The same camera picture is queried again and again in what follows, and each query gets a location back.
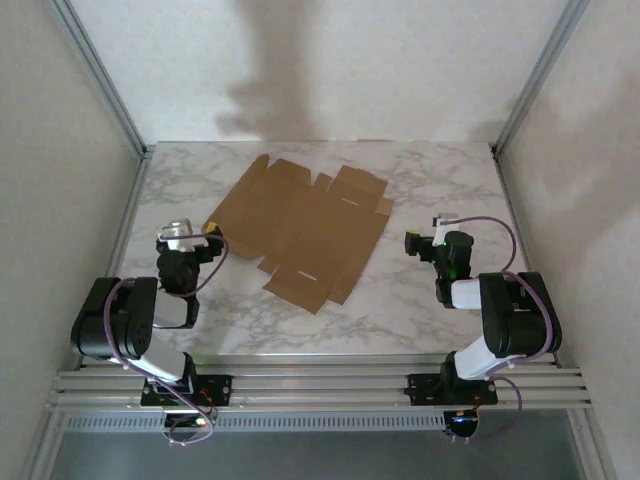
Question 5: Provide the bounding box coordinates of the brown cardboard paper box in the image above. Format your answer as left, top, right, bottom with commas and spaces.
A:
202, 153, 395, 315

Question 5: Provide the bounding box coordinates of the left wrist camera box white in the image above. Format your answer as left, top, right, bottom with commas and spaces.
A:
157, 215, 209, 251

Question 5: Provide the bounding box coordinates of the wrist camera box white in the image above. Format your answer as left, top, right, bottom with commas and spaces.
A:
157, 215, 209, 251
432, 213, 462, 246

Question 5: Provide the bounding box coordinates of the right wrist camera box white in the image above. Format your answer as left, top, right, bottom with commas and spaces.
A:
432, 213, 462, 246

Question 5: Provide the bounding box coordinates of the aluminium side rail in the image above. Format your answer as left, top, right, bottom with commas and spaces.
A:
74, 154, 154, 371
492, 154, 559, 366

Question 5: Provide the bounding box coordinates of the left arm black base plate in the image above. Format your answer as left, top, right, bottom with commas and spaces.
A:
140, 374, 234, 407

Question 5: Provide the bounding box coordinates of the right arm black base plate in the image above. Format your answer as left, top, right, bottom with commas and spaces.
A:
405, 372, 500, 406

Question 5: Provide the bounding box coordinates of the aluminium mounting rail frame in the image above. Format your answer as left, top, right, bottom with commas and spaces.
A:
44, 352, 594, 414

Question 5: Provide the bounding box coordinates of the aluminium corner post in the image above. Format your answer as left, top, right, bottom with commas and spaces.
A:
47, 0, 154, 159
492, 0, 591, 159

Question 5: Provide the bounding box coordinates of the grey slotted cable duct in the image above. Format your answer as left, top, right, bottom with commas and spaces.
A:
64, 412, 446, 432

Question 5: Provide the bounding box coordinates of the aluminium frame leg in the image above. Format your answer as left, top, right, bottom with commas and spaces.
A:
19, 414, 66, 480
569, 409, 619, 480

